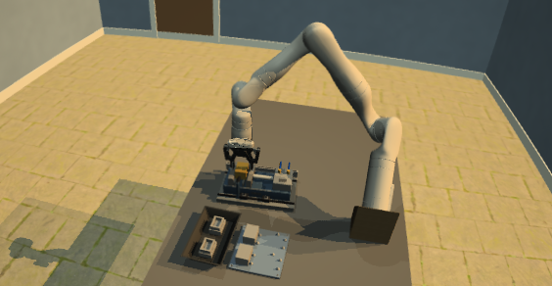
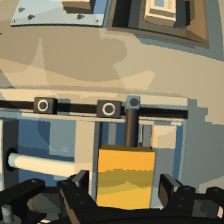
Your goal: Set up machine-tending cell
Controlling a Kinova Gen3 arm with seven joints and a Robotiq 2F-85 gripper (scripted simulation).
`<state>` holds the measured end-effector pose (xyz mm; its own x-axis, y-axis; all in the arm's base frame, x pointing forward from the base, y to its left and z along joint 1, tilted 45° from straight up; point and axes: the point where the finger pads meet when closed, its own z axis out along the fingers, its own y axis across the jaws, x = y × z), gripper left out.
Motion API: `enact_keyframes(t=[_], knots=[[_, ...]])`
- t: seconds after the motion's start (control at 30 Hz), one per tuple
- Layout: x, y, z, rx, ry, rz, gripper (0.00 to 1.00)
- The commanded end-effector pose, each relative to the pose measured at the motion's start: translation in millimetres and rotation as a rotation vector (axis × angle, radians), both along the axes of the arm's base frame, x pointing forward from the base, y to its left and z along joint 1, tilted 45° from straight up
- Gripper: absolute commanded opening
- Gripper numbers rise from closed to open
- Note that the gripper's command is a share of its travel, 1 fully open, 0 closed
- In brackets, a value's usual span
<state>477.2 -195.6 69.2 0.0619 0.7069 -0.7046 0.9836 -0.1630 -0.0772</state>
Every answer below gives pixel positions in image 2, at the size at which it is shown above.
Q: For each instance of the yellow-orange block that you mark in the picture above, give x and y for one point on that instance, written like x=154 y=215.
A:
x=125 y=176

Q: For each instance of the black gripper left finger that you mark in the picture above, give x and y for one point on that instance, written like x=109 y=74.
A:
x=75 y=202

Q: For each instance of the beige rectangular block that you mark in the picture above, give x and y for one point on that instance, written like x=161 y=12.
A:
x=79 y=6

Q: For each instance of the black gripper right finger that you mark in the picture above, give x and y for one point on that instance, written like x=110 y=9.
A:
x=179 y=203

